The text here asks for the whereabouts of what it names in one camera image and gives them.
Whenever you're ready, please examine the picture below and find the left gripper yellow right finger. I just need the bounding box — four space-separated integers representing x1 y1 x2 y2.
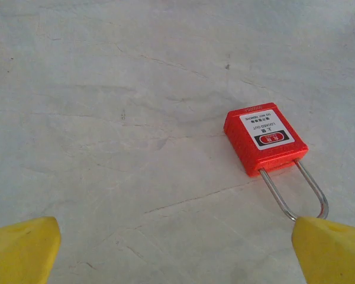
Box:
291 215 355 284

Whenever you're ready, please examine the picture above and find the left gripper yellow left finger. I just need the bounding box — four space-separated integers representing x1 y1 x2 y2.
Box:
0 216 62 284

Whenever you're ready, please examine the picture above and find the red safety padlock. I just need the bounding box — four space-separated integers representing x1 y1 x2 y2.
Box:
223 102 330 222

